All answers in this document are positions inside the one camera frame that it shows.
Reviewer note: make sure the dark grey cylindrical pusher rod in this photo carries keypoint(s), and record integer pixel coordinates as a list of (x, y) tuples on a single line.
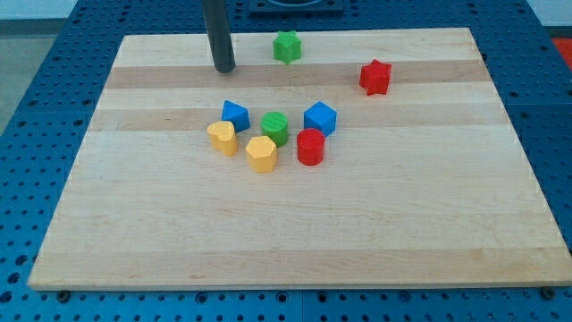
[(219, 35)]

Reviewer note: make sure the green star block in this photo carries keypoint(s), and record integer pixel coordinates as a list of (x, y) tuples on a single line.
[(287, 47)]

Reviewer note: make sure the red star block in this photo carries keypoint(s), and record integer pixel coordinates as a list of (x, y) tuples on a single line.
[(375, 78)]

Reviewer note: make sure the blue triangle block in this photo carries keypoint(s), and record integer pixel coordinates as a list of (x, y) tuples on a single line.
[(236, 114)]

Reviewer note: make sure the yellow heart block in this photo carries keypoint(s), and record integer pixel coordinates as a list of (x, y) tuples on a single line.
[(222, 136)]

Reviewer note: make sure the green cylinder block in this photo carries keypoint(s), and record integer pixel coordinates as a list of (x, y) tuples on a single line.
[(275, 125)]

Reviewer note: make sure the blue cube block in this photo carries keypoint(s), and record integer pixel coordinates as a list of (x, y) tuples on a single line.
[(321, 117)]

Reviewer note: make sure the yellow hexagon block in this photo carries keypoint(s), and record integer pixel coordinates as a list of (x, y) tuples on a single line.
[(262, 154)]

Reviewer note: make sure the red cylinder block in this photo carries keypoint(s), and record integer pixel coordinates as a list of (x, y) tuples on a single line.
[(310, 146)]

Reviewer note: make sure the light wooden board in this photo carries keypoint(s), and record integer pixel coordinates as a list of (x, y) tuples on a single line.
[(427, 186)]

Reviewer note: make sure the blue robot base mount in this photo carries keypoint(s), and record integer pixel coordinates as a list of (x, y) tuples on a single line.
[(296, 7)]

